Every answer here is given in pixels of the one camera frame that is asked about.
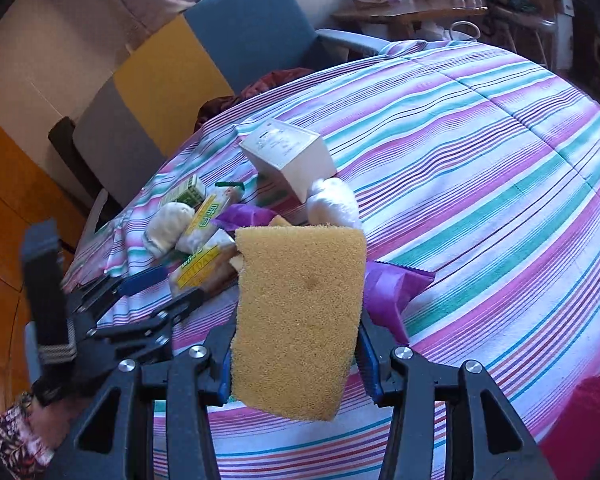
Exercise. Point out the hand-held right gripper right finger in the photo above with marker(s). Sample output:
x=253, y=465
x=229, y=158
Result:
x=367, y=362

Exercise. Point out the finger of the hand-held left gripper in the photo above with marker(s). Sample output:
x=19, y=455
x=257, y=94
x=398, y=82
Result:
x=177, y=307
x=140, y=279

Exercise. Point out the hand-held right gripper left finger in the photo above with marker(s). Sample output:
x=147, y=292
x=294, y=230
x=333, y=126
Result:
x=223, y=376

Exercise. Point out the person's left forearm patterned sleeve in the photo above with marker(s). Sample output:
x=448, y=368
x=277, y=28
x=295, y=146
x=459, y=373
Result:
x=15, y=435

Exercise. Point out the yellow green cracker packet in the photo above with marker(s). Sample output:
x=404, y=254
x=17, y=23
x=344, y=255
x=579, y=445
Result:
x=195, y=266
x=205, y=225

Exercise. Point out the white round bundle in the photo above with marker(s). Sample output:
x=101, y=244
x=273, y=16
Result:
x=167, y=225

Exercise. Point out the thin white plastic bag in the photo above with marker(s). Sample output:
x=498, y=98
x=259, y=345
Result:
x=99, y=207

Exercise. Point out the small green box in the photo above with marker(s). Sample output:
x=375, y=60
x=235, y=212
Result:
x=190, y=192

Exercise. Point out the green stick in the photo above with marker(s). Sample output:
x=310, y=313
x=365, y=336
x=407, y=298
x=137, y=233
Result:
x=227, y=183

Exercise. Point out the white plastic bag of cotton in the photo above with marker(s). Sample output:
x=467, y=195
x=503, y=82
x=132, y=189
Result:
x=330, y=202

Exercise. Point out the white cardboard box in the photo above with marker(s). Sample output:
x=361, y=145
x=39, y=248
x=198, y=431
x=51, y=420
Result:
x=280, y=147

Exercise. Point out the dark red cloth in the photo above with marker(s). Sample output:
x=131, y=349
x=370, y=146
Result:
x=260, y=85

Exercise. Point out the striped blanket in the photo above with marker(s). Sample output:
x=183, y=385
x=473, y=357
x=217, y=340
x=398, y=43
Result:
x=480, y=160

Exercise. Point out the blue armchair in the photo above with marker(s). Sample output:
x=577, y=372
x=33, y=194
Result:
x=250, y=25

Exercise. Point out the wooden side table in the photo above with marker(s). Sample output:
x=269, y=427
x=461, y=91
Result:
x=410, y=10

